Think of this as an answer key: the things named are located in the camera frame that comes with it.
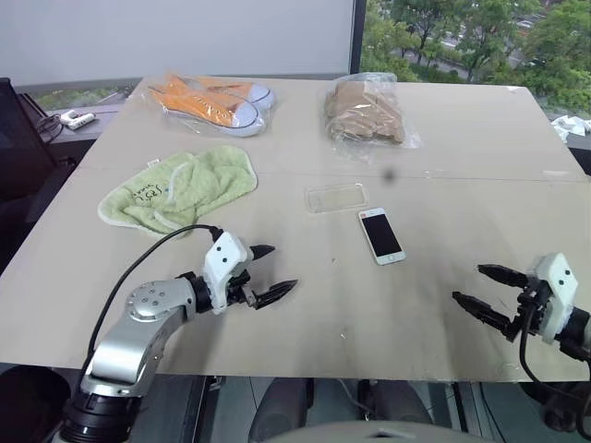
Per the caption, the white window blind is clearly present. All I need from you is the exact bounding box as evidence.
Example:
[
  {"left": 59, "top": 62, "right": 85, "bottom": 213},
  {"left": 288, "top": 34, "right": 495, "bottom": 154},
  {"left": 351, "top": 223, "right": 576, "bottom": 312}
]
[{"left": 0, "top": 0, "right": 357, "bottom": 90}]

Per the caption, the clear plastic sneaker bag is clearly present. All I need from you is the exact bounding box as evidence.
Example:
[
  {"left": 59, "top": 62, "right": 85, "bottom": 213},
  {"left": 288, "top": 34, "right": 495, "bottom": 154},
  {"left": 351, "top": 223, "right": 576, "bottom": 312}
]
[{"left": 144, "top": 68, "right": 279, "bottom": 140}]

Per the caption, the brown folded cloth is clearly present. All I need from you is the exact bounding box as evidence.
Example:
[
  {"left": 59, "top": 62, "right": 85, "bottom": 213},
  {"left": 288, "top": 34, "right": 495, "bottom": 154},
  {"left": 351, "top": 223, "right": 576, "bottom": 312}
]
[{"left": 322, "top": 79, "right": 407, "bottom": 145}]

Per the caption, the light grey rounded shape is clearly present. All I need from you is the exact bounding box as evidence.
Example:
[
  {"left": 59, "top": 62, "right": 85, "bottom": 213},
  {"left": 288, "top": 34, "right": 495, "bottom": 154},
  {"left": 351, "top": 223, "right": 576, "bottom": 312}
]
[{"left": 317, "top": 418, "right": 464, "bottom": 443}]

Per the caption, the clear plastic cloth bag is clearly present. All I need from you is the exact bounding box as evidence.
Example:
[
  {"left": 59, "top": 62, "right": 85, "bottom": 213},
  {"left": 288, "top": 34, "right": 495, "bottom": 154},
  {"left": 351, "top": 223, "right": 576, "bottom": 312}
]
[{"left": 317, "top": 70, "right": 423, "bottom": 163}]

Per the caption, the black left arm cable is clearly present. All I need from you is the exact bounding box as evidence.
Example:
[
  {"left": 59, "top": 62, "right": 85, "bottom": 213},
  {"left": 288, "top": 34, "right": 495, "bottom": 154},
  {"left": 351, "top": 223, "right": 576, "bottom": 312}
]
[{"left": 82, "top": 223, "right": 223, "bottom": 376}]

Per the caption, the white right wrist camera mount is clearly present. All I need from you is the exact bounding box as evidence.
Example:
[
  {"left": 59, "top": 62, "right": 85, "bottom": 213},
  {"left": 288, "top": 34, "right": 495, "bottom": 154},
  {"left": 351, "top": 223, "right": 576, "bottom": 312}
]
[{"left": 529, "top": 252, "right": 581, "bottom": 346}]

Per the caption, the thin black power cable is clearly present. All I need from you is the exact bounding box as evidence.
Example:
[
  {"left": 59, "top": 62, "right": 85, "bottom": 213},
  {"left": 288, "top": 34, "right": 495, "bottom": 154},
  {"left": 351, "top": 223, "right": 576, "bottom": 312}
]
[{"left": 33, "top": 114, "right": 65, "bottom": 143}]

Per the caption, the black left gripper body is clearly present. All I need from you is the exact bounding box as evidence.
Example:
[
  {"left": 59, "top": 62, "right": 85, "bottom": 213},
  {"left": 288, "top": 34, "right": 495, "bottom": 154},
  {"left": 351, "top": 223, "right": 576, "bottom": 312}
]
[{"left": 224, "top": 250, "right": 260, "bottom": 309}]

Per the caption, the green terry towel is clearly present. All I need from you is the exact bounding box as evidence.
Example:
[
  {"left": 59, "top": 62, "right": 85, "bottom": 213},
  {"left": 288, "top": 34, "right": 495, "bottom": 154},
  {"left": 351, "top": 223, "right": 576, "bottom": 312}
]
[{"left": 96, "top": 144, "right": 259, "bottom": 239}]

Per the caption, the dark window frame post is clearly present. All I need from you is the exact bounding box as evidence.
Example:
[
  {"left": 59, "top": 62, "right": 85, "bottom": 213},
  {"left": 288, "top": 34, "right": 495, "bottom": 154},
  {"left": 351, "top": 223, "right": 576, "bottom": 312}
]
[{"left": 348, "top": 0, "right": 368, "bottom": 76}]

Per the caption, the clear phone case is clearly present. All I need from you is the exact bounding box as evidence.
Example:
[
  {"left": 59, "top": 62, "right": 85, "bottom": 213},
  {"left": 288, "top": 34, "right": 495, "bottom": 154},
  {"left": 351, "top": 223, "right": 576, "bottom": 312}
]
[{"left": 303, "top": 182, "right": 371, "bottom": 215}]

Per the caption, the white power strip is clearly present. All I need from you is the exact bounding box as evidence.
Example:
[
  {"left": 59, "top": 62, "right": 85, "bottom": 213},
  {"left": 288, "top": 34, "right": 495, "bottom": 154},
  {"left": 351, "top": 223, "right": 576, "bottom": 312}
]
[{"left": 58, "top": 110, "right": 97, "bottom": 131}]

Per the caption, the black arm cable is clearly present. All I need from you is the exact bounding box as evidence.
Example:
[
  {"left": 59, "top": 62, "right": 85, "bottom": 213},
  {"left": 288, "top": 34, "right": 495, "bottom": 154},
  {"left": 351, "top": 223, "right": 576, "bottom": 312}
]
[
  {"left": 82, "top": 223, "right": 223, "bottom": 376},
  {"left": 517, "top": 309, "right": 591, "bottom": 403}
]

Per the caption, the black rounded shape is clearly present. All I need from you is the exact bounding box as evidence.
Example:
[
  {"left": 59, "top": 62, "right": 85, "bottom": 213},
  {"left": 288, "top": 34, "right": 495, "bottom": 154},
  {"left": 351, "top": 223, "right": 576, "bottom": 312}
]
[
  {"left": 540, "top": 381, "right": 591, "bottom": 436},
  {"left": 0, "top": 363, "right": 71, "bottom": 443}
]

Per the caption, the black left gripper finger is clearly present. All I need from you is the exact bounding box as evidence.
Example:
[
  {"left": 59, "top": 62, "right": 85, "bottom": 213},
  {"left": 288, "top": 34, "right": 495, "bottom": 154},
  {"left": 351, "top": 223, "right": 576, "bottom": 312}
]
[
  {"left": 251, "top": 278, "right": 299, "bottom": 310},
  {"left": 249, "top": 243, "right": 277, "bottom": 265}
]

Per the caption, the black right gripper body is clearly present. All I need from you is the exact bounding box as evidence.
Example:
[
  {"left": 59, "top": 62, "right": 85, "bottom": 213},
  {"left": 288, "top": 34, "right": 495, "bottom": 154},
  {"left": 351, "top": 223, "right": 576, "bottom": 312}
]
[{"left": 505, "top": 275, "right": 556, "bottom": 343}]

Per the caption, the dark grey rounded shape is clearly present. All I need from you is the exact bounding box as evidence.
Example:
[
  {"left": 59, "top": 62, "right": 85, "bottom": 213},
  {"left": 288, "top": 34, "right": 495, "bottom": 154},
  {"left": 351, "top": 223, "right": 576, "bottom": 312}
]
[
  {"left": 248, "top": 377, "right": 316, "bottom": 443},
  {"left": 363, "top": 379, "right": 436, "bottom": 443}
]

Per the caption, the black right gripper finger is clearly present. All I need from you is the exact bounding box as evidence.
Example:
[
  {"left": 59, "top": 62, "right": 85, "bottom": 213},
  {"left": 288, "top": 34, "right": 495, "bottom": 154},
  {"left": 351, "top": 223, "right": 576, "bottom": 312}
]
[
  {"left": 476, "top": 263, "right": 530, "bottom": 291},
  {"left": 452, "top": 290, "right": 521, "bottom": 341}
]

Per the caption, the orange canvas sneaker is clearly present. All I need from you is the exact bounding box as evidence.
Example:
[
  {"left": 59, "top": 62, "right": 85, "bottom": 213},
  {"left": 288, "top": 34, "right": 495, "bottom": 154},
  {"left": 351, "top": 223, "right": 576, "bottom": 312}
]
[
  {"left": 148, "top": 84, "right": 260, "bottom": 138},
  {"left": 184, "top": 75, "right": 275, "bottom": 113}
]

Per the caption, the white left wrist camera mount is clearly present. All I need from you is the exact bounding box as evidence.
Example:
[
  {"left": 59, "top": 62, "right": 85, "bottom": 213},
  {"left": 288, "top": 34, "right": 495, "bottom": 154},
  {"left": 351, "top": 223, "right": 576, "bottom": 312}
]
[{"left": 202, "top": 232, "right": 251, "bottom": 316}]

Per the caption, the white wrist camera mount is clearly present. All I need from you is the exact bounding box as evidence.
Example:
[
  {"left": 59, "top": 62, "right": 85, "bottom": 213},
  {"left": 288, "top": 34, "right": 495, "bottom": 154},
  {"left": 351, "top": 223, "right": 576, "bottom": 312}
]
[
  {"left": 529, "top": 252, "right": 581, "bottom": 346},
  {"left": 202, "top": 232, "right": 251, "bottom": 316}
]

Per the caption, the white smartphone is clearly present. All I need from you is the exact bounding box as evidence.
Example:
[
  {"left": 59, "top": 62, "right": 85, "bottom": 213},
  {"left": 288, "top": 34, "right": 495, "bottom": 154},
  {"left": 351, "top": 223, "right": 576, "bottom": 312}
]
[{"left": 358, "top": 206, "right": 408, "bottom": 267}]

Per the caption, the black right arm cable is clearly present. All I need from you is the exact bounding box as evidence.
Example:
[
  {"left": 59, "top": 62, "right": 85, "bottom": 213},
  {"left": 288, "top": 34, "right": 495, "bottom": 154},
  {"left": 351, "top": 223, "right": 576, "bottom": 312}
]
[{"left": 517, "top": 309, "right": 591, "bottom": 403}]

